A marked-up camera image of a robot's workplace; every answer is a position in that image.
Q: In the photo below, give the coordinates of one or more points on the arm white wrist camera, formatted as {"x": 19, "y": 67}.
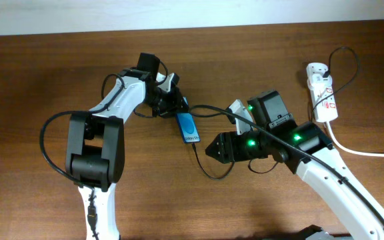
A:
{"x": 239, "y": 109}
{"x": 170, "y": 83}

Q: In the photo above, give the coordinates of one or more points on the white USB wall charger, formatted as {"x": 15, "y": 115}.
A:
{"x": 317, "y": 81}

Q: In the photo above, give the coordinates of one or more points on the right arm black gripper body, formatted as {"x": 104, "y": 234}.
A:
{"x": 250, "y": 145}

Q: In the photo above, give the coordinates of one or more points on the right arm white wrist camera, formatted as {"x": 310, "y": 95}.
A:
{"x": 239, "y": 109}

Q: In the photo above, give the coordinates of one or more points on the white power strip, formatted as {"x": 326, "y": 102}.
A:
{"x": 322, "y": 99}

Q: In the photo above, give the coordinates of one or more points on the left arm white wrist camera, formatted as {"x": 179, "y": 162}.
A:
{"x": 170, "y": 83}

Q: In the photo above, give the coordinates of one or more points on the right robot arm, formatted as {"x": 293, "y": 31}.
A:
{"x": 309, "y": 154}

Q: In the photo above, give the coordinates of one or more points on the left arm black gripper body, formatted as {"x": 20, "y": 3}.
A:
{"x": 163, "y": 102}

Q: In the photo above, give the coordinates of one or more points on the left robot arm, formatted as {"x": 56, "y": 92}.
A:
{"x": 96, "y": 147}

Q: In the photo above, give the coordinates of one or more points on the blue Galaxy smartphone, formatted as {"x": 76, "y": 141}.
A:
{"x": 187, "y": 128}

